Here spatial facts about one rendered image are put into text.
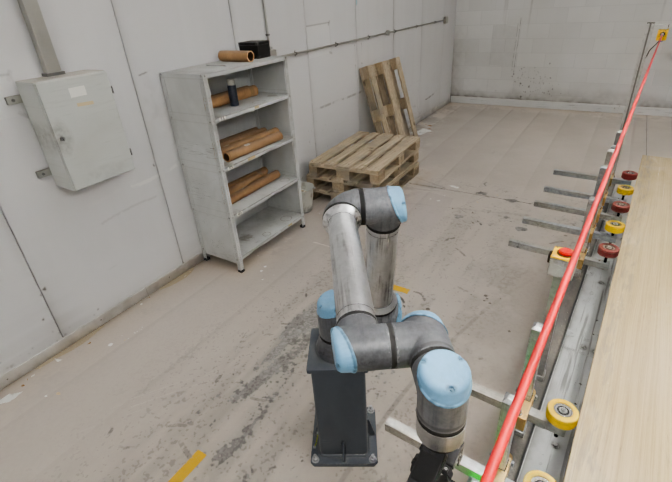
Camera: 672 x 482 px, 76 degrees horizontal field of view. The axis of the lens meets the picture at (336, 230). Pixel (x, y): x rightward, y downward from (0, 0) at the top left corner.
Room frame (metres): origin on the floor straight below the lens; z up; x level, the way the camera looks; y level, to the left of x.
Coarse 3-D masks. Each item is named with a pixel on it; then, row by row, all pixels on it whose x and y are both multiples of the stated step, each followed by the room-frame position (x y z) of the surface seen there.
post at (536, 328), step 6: (534, 324) 0.89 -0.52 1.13; (540, 324) 0.88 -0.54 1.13; (534, 330) 0.87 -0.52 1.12; (540, 330) 0.86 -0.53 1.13; (534, 336) 0.87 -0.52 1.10; (528, 342) 0.88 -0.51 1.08; (534, 342) 0.87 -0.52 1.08; (528, 348) 0.87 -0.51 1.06; (528, 354) 0.87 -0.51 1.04; (528, 360) 0.87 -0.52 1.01; (522, 372) 0.88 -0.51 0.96; (534, 378) 0.86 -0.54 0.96; (534, 384) 0.88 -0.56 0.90; (528, 390) 0.86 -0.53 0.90; (528, 396) 0.86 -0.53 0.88; (522, 432) 0.86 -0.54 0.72
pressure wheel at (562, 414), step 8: (552, 400) 0.82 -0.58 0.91; (560, 400) 0.81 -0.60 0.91; (552, 408) 0.79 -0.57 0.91; (560, 408) 0.79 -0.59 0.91; (568, 408) 0.79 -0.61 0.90; (576, 408) 0.79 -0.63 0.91; (552, 416) 0.77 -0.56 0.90; (560, 416) 0.76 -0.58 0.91; (568, 416) 0.76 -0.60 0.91; (576, 416) 0.76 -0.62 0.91; (552, 424) 0.76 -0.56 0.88; (560, 424) 0.75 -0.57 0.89; (568, 424) 0.74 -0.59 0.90; (576, 424) 0.75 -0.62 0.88
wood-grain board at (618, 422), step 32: (640, 192) 2.12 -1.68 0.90; (640, 224) 1.77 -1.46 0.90; (640, 256) 1.50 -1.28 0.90; (640, 288) 1.29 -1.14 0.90; (608, 320) 1.13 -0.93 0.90; (640, 320) 1.12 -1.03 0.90; (608, 352) 0.99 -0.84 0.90; (640, 352) 0.98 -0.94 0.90; (608, 384) 0.86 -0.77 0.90; (640, 384) 0.86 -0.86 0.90; (608, 416) 0.76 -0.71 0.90; (640, 416) 0.75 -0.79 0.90; (576, 448) 0.67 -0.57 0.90; (608, 448) 0.67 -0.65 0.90; (640, 448) 0.66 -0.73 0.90; (576, 480) 0.59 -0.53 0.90; (608, 480) 0.59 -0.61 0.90; (640, 480) 0.58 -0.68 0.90
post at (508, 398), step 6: (504, 396) 0.69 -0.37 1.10; (510, 396) 0.68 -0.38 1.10; (504, 402) 0.67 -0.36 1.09; (510, 402) 0.67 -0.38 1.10; (504, 408) 0.67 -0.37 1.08; (504, 414) 0.67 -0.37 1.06; (498, 420) 0.68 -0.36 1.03; (498, 426) 0.67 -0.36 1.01; (498, 432) 0.67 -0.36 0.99; (510, 438) 0.66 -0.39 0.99; (510, 444) 0.67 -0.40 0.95; (504, 456) 0.66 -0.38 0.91; (504, 462) 0.66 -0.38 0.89; (504, 468) 0.66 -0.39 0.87
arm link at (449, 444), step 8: (416, 416) 0.53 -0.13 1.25; (416, 424) 0.53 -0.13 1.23; (424, 432) 0.50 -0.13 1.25; (464, 432) 0.50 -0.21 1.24; (424, 440) 0.50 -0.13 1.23; (432, 440) 0.49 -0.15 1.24; (440, 440) 0.48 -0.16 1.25; (448, 440) 0.48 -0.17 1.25; (456, 440) 0.48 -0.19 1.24; (432, 448) 0.49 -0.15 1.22; (440, 448) 0.48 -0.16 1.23; (448, 448) 0.48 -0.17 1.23; (456, 448) 0.48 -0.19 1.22
